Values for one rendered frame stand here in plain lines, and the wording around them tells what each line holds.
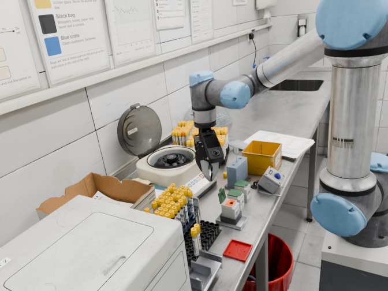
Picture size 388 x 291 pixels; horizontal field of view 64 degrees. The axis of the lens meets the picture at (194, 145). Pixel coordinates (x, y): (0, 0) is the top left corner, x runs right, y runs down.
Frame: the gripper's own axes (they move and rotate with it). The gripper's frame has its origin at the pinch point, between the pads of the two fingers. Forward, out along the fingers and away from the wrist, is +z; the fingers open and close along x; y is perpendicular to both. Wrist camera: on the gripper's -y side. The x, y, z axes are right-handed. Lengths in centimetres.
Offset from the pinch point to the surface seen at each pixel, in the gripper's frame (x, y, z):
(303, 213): -88, 95, 99
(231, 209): -3.8, -10.7, 6.0
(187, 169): 6.1, 13.0, 1.7
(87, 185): 42.7, 12.8, 1.2
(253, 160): -21.4, 18.7, 5.6
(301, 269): -60, 45, 99
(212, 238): 4.1, -16.1, 11.0
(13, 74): 54, 9, -40
